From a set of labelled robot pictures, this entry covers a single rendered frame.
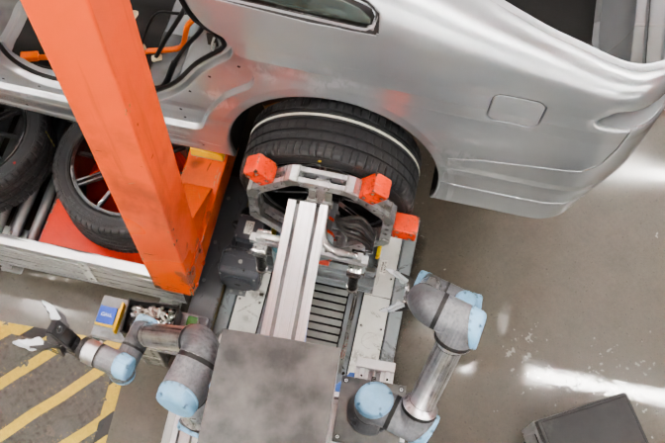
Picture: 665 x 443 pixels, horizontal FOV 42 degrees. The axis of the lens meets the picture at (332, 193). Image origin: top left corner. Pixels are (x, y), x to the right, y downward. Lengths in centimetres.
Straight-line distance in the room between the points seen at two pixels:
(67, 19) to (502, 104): 138
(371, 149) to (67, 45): 130
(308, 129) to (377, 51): 50
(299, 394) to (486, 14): 130
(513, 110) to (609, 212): 171
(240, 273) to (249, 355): 181
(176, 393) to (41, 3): 107
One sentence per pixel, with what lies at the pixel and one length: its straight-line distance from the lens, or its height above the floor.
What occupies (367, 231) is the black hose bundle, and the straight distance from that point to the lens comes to 298.
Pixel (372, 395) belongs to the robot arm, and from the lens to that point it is 279.
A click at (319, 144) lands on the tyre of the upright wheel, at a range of 295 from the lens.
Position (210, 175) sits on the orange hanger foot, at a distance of 347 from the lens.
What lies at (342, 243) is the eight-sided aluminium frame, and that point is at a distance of 339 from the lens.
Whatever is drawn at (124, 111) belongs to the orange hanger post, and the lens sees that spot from 218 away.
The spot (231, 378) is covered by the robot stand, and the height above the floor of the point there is 203.
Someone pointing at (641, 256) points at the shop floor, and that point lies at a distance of 434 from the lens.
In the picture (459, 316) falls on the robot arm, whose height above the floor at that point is 138.
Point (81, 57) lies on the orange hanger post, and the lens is 203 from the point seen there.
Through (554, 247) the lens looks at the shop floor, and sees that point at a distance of 422.
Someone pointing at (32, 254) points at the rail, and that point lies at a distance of 385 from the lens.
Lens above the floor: 376
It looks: 65 degrees down
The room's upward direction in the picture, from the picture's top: 4 degrees clockwise
